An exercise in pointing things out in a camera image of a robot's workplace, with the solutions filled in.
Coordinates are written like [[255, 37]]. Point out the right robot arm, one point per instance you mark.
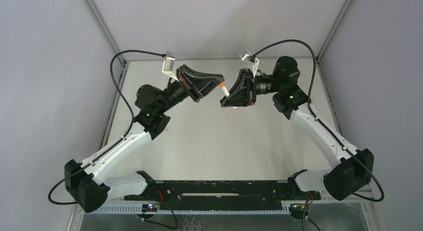
[[350, 168]]

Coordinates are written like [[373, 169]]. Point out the right controller board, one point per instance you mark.
[[298, 211]]

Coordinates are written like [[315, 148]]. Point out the white pen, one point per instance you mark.
[[226, 94]]

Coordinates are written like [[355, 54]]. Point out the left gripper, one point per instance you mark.
[[186, 84]]

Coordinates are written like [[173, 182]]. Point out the white cable duct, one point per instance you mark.
[[235, 209]]

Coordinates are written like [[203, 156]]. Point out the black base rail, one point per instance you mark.
[[221, 193]]

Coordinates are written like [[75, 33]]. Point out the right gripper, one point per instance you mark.
[[249, 88]]

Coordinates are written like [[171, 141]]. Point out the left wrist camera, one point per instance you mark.
[[168, 65]]

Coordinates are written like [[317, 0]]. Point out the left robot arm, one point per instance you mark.
[[88, 181]]

